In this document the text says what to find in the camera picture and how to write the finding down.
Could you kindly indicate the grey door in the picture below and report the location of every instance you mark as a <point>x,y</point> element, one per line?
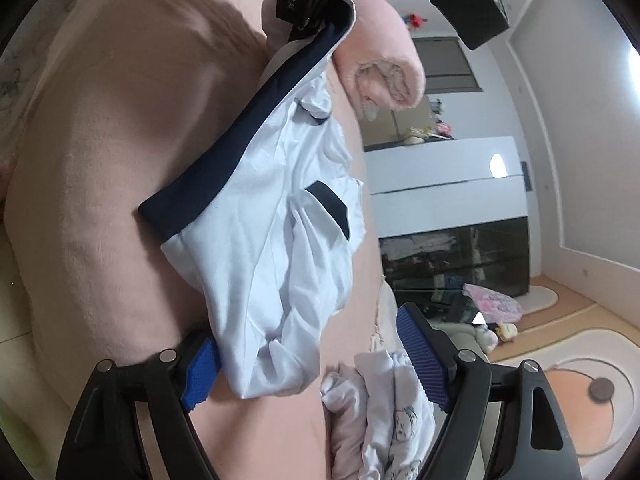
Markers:
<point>445,60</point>

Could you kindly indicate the beige cabinet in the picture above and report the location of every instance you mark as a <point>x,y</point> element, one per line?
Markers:
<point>390,127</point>

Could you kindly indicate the yellow and white plush toy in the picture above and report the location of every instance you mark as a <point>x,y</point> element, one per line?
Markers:
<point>506,331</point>

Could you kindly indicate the pink plush doll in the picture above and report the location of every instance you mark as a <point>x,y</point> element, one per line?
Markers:
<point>444,128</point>

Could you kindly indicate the grey padded headboard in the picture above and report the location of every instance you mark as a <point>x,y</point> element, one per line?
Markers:
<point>460,335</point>

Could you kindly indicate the small grey plush toy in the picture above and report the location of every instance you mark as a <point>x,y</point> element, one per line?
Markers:
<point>438,107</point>

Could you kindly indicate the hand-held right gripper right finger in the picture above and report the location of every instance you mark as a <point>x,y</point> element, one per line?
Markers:
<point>420,355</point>

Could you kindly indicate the rolled pink quilt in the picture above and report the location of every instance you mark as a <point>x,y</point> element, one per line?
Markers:
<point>380,35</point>

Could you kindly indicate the white shirt with navy trim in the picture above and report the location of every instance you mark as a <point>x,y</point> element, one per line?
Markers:
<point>280,240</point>

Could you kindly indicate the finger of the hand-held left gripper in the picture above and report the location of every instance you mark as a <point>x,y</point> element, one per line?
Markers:
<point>315,22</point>

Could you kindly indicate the white and black glass wardrobe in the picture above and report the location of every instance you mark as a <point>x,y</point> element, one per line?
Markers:
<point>440,165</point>

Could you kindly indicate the red and blue plush toy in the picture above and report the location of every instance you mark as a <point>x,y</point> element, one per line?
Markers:
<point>415,21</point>

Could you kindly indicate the cream hanging bag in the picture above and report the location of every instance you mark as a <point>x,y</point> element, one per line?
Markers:
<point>416,136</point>

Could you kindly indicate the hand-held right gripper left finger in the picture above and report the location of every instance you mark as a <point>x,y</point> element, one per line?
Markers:
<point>200,375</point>

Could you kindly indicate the pink pillow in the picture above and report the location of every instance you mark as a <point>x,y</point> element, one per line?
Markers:
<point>387,305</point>

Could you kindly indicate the pink bed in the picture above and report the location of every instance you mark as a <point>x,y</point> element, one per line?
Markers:
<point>125,160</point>

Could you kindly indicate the white printed garment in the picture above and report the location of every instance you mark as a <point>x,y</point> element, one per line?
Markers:
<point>395,420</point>

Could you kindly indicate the round grey wall disc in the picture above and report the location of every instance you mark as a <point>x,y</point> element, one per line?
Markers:
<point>602,389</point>

